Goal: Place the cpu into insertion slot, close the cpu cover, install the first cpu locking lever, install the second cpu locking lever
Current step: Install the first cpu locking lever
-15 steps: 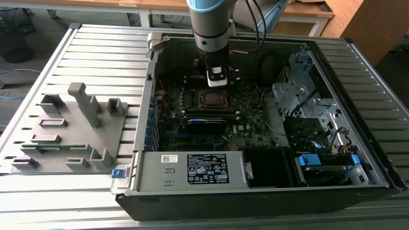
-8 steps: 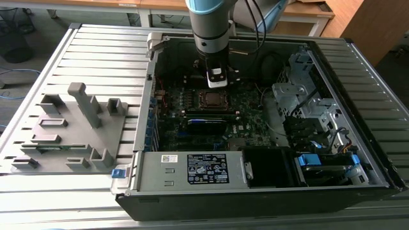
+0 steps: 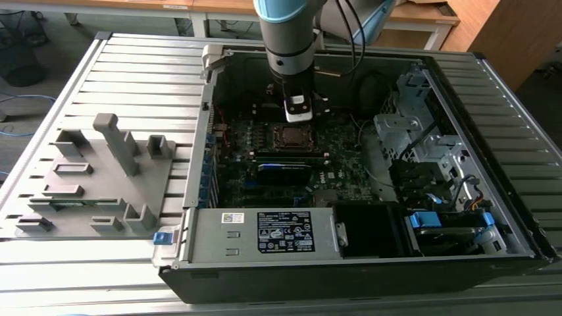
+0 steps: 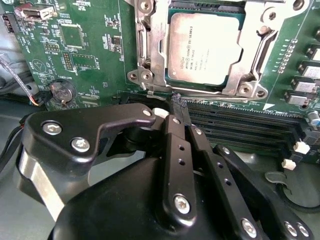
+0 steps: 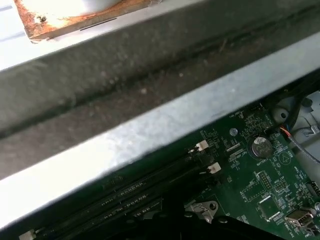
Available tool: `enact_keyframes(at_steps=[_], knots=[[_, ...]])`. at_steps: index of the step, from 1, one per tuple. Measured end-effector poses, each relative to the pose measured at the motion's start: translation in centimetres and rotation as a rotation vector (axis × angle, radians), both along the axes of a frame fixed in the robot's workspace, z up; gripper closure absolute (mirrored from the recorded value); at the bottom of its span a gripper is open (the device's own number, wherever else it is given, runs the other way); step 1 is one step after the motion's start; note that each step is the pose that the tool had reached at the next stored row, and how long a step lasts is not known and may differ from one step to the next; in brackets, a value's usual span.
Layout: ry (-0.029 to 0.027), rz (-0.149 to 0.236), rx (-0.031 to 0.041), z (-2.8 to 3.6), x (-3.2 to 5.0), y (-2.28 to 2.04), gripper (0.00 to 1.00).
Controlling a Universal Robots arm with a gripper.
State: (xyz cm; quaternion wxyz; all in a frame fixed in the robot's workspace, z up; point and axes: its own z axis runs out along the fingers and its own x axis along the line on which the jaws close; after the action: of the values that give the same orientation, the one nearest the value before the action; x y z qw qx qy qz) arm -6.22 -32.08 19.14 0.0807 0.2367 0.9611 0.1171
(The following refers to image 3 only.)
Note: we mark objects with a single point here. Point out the black graphics card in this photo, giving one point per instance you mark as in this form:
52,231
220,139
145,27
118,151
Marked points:
283,176

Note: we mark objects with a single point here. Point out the grey parts rack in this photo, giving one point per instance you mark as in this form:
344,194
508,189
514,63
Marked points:
109,184

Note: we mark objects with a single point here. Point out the black PC case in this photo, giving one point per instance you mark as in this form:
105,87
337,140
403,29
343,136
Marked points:
307,283

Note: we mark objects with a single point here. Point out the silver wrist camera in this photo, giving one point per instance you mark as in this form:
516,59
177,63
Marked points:
297,113

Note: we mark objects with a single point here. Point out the blue case latch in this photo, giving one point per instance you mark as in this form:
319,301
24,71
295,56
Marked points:
161,239

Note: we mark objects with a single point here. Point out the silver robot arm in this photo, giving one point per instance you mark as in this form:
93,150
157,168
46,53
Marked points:
284,39

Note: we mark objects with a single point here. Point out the green RAM stick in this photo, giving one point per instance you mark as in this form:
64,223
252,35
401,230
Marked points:
72,204

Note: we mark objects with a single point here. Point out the black round bin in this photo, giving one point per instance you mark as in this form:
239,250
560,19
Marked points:
24,70

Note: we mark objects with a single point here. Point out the hard disk in blue carrier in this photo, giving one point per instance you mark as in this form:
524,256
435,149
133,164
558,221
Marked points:
423,220

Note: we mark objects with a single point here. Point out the green motherboard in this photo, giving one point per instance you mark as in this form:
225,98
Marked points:
347,164

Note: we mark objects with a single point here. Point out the CPU socket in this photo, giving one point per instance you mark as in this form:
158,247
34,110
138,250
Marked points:
277,140

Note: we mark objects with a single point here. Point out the wooden desk white frame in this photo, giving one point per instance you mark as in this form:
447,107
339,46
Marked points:
218,5
109,3

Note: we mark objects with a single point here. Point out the wooden cabinet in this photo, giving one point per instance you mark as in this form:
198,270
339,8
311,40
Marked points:
526,39

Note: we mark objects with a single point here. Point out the silver drive cage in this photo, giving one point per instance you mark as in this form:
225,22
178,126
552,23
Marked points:
395,125

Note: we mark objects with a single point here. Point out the silver power supply unit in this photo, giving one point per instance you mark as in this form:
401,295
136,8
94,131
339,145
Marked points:
210,233

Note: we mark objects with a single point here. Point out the silver CPU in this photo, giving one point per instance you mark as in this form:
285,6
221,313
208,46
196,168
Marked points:
293,136

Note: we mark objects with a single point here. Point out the black plastic bay bracket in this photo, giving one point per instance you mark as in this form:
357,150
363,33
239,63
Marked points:
412,177

